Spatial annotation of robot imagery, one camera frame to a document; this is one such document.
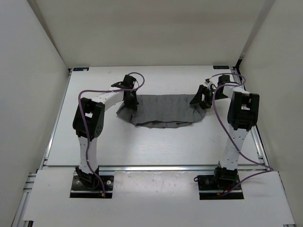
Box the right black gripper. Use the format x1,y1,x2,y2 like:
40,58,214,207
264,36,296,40
189,85,228,109

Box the grey pleated skirt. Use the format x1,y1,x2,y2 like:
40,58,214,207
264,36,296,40
116,94,206,129

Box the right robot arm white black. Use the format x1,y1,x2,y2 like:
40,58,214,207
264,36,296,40
190,73,259,191

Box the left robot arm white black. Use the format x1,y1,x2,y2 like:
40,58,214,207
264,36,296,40
72,72,145,196

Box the right blue corner label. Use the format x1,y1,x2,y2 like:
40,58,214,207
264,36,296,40
213,65,230,70

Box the blue corner label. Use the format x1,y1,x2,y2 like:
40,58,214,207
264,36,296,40
213,65,230,70
73,67,89,71

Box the left blue corner label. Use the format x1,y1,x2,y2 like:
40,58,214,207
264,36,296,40
73,67,89,71

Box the white front cover board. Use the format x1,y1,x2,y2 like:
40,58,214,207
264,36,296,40
24,170,295,227

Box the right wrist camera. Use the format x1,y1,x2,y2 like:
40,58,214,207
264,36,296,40
205,79,216,90

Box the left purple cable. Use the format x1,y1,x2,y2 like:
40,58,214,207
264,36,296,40
78,71,145,197

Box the purple cable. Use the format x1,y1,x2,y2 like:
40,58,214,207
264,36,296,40
78,71,145,197
205,73,274,196

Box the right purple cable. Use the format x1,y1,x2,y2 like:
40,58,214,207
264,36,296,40
205,73,274,196

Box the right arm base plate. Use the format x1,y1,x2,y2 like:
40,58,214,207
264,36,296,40
194,175,244,201

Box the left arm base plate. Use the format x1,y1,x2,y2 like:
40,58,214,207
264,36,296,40
70,172,114,199

